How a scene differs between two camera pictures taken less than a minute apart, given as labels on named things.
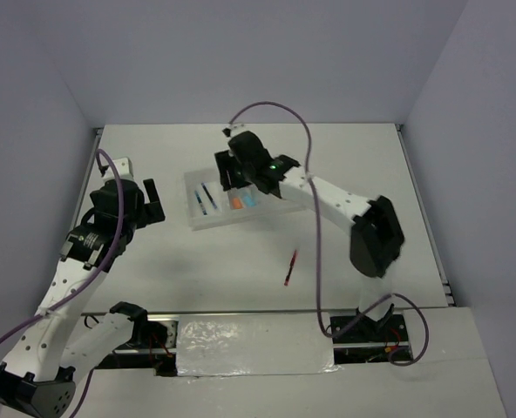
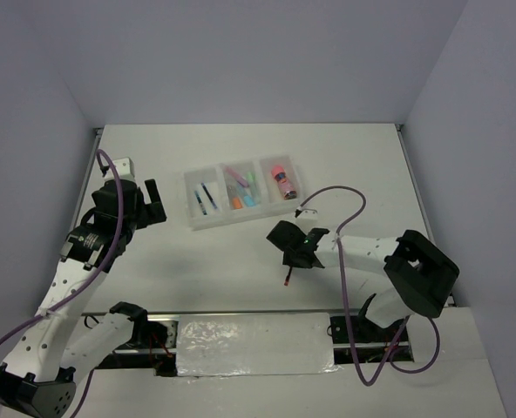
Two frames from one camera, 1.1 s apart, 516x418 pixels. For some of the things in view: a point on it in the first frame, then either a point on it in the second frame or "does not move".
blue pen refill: x=202 y=207 does not move
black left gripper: x=150 y=212 does not move
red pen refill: x=287 y=279 does not move
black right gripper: x=225 y=161 to x=288 y=260
